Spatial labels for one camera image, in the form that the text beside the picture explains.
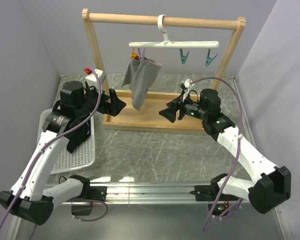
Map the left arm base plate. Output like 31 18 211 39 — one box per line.
84 185 107 202

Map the grey striped boxer underwear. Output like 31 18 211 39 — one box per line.
121 56 162 111

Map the purple clothespin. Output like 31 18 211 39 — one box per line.
137 48 146 60

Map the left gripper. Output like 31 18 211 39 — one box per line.
76 82 126 117

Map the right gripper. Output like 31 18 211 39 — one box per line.
159 91 209 124

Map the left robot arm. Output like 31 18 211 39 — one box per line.
0 81 126 226

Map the light teal clothespin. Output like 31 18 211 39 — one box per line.
205 49 218 67

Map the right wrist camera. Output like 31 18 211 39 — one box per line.
180 78 195 102

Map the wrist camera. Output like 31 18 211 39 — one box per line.
83 66 108 87
180 78 195 102

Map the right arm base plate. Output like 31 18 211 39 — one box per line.
189 184 216 202

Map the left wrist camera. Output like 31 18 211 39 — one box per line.
83 66 108 87

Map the white plastic basket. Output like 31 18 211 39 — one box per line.
50 118 96 175

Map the aluminium mounting rail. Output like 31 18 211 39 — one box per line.
44 181 253 206

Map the black underwear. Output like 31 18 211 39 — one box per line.
65 120 91 154

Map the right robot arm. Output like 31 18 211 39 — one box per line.
159 88 292 214

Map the wooden hanging rack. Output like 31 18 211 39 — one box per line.
82 8 246 135

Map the orange clothespin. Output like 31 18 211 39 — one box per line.
130 48 138 59

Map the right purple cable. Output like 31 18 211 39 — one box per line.
187 76 244 232

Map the white plastic hanger bar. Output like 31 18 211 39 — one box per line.
128 14 220 49

